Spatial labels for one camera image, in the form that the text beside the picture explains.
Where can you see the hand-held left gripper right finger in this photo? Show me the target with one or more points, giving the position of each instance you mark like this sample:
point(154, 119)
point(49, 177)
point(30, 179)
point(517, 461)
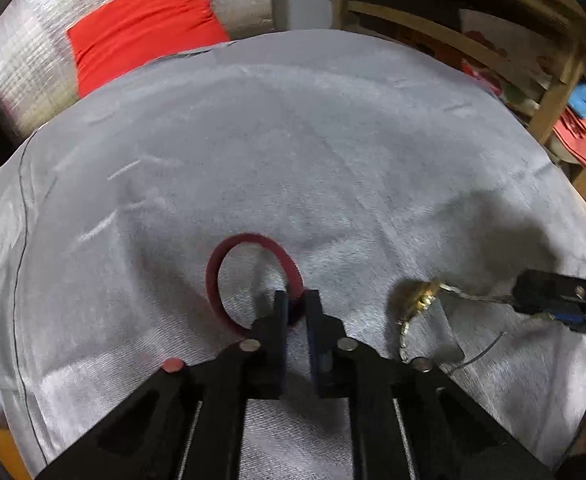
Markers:
point(314, 320)

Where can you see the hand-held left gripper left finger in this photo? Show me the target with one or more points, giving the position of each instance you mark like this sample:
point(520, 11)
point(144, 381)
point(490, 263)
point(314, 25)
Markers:
point(281, 310)

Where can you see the gold brooch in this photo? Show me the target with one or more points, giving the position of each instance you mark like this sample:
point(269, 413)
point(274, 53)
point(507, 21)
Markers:
point(418, 300)

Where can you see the grey blanket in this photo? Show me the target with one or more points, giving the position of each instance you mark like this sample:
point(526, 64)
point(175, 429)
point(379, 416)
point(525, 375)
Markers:
point(298, 160)

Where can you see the red cloth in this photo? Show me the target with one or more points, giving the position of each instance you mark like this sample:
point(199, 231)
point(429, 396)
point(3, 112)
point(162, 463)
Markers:
point(583, 140)

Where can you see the wooden shelf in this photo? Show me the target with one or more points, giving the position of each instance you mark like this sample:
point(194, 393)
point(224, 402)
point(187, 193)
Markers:
point(473, 30)

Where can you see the red cushion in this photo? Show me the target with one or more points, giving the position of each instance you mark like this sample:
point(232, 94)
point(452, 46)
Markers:
point(143, 30)

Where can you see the silver foil sheet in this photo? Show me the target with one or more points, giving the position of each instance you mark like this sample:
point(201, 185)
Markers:
point(23, 60)

